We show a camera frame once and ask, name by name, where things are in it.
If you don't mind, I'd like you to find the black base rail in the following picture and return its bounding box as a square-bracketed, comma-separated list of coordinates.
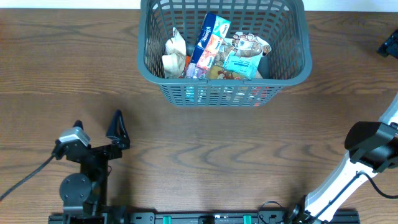
[48, 210, 361, 224]

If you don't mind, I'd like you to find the Kleenex tissue multipack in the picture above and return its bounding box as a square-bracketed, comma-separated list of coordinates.
[185, 13, 231, 80]

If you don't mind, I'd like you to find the dried mushroom bag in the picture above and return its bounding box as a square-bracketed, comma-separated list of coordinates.
[162, 27, 187, 79]
[213, 38, 234, 67]
[233, 32, 272, 57]

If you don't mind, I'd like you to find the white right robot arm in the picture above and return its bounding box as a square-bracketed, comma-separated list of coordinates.
[284, 98, 397, 223]

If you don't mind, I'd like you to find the small teal white packet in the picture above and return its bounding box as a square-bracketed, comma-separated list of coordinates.
[223, 51, 262, 80]

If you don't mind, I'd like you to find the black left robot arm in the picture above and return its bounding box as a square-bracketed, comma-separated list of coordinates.
[49, 110, 131, 223]

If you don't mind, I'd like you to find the San Remo spaghetti packet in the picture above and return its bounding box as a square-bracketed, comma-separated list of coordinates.
[177, 55, 249, 80]

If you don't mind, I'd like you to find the grey plastic basket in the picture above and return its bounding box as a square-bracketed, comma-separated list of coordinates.
[137, 0, 312, 107]

